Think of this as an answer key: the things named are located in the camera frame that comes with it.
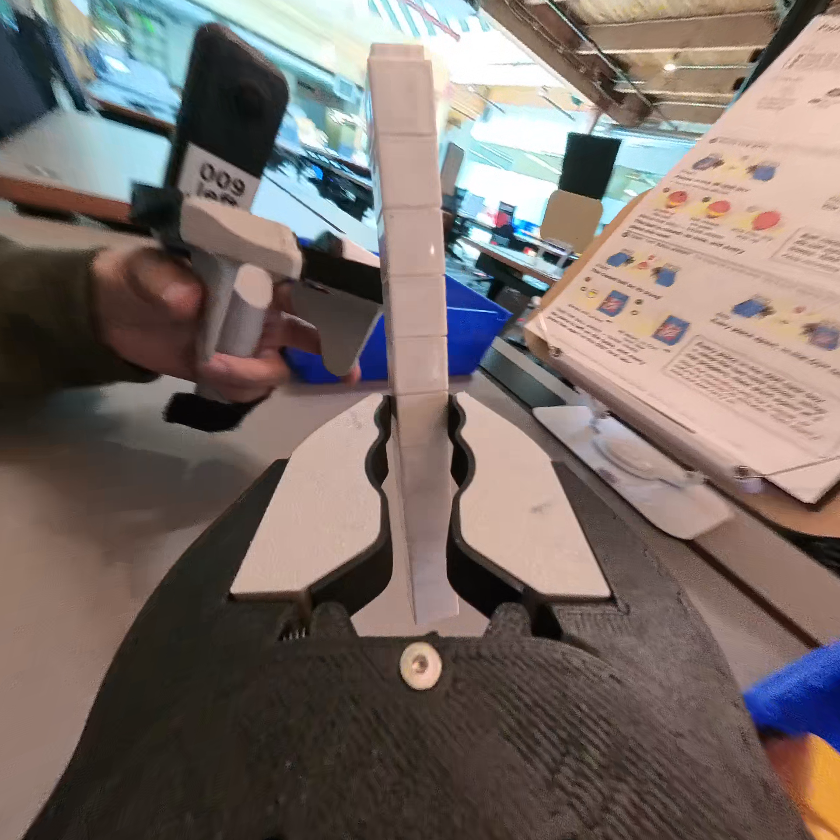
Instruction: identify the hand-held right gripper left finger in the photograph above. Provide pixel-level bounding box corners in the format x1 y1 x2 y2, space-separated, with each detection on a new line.
230 392 394 605

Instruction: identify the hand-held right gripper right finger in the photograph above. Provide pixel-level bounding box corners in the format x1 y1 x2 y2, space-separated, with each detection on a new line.
448 392 613 624

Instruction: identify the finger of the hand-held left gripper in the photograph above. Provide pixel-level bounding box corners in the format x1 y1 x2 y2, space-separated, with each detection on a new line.
178 197 305 365
289 282 385 379

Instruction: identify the white tile strip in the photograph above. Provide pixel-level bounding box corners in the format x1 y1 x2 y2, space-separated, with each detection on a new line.
366 42 460 626

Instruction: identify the blue plastic bin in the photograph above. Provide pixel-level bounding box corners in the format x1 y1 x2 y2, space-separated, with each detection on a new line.
742 640 840 752
282 246 513 383

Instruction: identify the person's left forearm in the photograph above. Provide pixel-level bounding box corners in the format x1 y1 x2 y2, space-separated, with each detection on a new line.
0 236 158 408

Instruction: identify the white board stand base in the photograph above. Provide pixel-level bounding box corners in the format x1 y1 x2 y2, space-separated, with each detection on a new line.
533 406 735 540

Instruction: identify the black tablet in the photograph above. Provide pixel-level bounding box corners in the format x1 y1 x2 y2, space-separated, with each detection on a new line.
479 338 578 408

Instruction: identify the wood edged grey desk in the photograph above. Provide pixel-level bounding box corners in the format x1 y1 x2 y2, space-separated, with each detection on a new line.
0 108 172 224

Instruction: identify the wooden display board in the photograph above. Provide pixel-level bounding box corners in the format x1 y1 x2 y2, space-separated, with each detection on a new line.
525 16 840 539
539 189 605 253

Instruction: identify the printed instruction sheet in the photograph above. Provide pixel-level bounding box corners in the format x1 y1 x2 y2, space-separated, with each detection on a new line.
538 16 840 503

